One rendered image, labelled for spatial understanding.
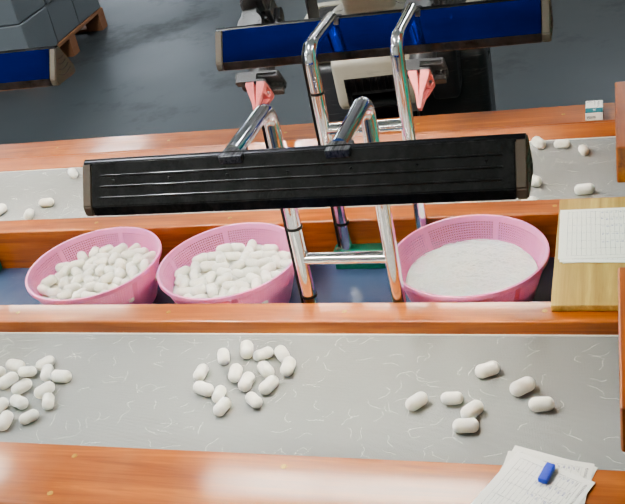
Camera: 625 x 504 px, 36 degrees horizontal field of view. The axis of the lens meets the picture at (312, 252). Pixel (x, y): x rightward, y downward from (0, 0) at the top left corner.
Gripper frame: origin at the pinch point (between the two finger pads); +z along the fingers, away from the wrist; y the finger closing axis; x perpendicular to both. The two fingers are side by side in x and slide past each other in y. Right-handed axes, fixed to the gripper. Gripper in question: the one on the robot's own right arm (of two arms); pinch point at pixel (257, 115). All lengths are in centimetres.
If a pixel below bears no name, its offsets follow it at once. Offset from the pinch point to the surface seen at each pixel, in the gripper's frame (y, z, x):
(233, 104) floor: -103, -116, 210
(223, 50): 4.4, 1.2, -29.7
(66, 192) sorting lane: -47.4, 14.8, 3.3
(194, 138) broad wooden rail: -21.8, -2.5, 14.4
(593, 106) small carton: 71, -2, 11
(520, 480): 63, 80, -56
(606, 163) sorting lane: 73, 14, 3
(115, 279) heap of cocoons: -17, 44, -22
